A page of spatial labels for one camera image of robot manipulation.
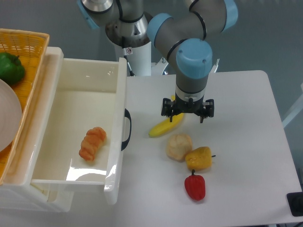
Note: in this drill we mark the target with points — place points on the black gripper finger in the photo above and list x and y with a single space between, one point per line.
206 110
168 108

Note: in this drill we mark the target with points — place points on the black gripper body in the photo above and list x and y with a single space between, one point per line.
190 106

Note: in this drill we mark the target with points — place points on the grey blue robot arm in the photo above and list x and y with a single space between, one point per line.
182 43

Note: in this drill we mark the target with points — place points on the white drawer cabinet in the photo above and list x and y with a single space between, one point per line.
16 191

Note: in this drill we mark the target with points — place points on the yellow banana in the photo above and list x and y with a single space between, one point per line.
165 126

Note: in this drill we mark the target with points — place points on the pale bread roll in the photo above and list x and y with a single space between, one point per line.
178 146

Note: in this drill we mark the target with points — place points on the yellow bell pepper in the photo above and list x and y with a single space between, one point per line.
199 159

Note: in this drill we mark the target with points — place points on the croissant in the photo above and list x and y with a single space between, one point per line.
95 138

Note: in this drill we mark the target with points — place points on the red bell pepper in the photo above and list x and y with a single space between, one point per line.
195 186

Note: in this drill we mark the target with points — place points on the black device at table edge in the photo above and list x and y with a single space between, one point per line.
295 202

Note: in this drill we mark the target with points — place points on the orange woven basket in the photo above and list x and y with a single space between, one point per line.
31 47

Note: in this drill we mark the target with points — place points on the white plate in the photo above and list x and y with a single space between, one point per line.
10 114

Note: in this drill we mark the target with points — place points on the green bell pepper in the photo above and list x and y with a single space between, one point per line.
11 69

